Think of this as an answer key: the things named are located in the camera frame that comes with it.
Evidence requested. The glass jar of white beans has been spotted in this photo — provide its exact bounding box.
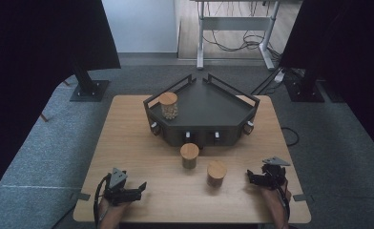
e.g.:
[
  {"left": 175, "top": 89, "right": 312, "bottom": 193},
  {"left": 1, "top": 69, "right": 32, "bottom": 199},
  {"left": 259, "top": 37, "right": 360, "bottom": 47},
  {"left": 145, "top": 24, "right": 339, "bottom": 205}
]
[{"left": 158, "top": 92, "right": 179, "bottom": 121}]

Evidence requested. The person's right hand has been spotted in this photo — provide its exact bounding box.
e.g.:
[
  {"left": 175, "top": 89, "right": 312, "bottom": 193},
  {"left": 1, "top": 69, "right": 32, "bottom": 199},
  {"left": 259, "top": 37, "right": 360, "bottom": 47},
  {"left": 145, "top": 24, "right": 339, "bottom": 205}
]
[{"left": 260, "top": 187, "right": 292, "bottom": 208}]

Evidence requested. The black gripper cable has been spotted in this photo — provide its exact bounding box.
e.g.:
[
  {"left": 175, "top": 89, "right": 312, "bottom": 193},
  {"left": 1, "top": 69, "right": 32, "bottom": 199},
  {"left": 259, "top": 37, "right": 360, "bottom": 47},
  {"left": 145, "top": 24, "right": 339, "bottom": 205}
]
[
  {"left": 93, "top": 173, "right": 112, "bottom": 229},
  {"left": 278, "top": 179, "right": 292, "bottom": 225}
]

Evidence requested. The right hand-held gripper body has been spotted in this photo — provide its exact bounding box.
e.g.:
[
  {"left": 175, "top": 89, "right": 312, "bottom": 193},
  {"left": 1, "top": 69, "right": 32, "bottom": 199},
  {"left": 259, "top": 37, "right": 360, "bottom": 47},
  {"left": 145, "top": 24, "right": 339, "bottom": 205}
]
[{"left": 261, "top": 156, "right": 291, "bottom": 191}]

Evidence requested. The white desk frame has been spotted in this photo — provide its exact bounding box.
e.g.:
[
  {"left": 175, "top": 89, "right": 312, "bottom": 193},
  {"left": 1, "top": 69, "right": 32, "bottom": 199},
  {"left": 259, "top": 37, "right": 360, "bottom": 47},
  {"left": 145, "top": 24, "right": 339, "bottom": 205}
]
[{"left": 191, "top": 0, "right": 281, "bottom": 72}]

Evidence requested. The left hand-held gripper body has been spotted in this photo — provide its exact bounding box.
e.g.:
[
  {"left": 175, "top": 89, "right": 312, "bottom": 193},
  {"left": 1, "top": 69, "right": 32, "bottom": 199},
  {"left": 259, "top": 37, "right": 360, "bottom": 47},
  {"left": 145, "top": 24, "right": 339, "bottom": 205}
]
[{"left": 103, "top": 167, "right": 134, "bottom": 206}]

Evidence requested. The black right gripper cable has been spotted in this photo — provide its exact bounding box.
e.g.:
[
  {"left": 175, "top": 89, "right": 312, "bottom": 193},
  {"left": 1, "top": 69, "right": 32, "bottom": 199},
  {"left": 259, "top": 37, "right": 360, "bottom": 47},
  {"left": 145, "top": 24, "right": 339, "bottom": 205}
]
[{"left": 278, "top": 179, "right": 292, "bottom": 225}]

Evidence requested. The white power strip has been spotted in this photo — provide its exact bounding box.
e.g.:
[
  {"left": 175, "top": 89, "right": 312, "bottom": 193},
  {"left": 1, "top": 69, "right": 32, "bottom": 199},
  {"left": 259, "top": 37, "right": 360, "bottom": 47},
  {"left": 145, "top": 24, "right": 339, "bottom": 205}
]
[{"left": 273, "top": 70, "right": 286, "bottom": 84}]

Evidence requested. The glass jar of reddish beans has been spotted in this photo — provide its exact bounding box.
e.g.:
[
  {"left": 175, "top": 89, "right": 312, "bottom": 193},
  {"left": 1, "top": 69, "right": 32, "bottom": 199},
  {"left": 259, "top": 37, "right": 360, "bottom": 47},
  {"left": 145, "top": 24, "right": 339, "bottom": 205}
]
[{"left": 206, "top": 160, "right": 228, "bottom": 189}]

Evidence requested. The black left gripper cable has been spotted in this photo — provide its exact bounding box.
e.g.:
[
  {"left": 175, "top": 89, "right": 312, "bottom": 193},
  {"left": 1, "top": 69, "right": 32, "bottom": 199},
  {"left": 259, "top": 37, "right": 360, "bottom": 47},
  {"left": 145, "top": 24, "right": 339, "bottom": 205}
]
[{"left": 93, "top": 173, "right": 112, "bottom": 229}]

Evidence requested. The glass jar of green beans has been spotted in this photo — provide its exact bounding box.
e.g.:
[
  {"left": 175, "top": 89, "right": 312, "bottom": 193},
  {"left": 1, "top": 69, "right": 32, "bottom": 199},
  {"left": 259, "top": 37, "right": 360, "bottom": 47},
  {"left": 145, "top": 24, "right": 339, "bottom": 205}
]
[{"left": 179, "top": 142, "right": 200, "bottom": 170}]

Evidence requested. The black metal stand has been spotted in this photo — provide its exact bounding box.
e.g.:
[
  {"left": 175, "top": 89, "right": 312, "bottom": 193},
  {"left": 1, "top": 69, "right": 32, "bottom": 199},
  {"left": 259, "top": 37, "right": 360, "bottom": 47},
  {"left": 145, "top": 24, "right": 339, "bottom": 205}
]
[
  {"left": 284, "top": 68, "right": 326, "bottom": 104},
  {"left": 69, "top": 61, "right": 111, "bottom": 103}
]

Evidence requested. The person's left hand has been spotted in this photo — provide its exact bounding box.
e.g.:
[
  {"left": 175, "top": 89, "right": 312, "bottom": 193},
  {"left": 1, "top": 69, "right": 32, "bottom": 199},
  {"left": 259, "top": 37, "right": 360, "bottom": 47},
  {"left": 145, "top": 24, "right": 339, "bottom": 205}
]
[{"left": 98, "top": 199, "right": 132, "bottom": 220}]

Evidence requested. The black corner shelf rack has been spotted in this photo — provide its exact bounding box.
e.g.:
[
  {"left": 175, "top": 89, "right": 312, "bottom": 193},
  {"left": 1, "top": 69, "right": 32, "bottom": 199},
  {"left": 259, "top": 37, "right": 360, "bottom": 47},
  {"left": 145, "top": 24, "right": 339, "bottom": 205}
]
[{"left": 142, "top": 73, "right": 261, "bottom": 148}]

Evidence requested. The black floor cable loop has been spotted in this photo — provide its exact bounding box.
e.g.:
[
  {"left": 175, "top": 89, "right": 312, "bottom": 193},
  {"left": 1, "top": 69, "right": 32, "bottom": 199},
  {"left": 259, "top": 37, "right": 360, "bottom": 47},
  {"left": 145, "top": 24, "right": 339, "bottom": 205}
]
[{"left": 280, "top": 126, "right": 301, "bottom": 148}]

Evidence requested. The tangle of black desk cables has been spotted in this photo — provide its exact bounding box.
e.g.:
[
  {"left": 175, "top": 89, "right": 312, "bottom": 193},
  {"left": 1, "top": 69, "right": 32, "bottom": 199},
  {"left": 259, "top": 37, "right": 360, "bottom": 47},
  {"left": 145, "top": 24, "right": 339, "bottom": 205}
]
[{"left": 203, "top": 0, "right": 283, "bottom": 63}]

